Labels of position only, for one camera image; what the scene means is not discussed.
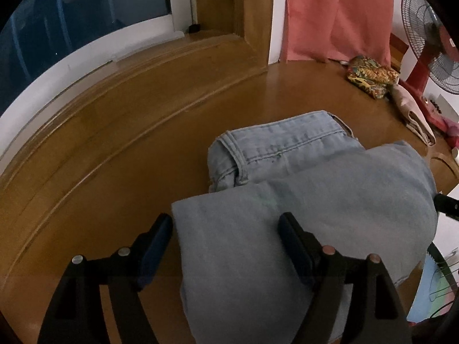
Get light blue denim jeans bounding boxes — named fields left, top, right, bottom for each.
left=172, top=111, right=438, bottom=343

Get beige folded cloth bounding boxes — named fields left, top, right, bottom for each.
left=390, top=84, right=436, bottom=146

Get yellow patterned fabric pouch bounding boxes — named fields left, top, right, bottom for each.
left=346, top=56, right=399, bottom=99

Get red standing fan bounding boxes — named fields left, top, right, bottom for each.
left=401, top=0, right=458, bottom=133

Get red and white curtain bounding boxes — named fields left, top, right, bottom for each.
left=281, top=0, right=394, bottom=65

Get dark glass window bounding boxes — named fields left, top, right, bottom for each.
left=1, top=0, right=171, bottom=111

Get small black window latch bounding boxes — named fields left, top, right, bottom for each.
left=188, top=23, right=201, bottom=34

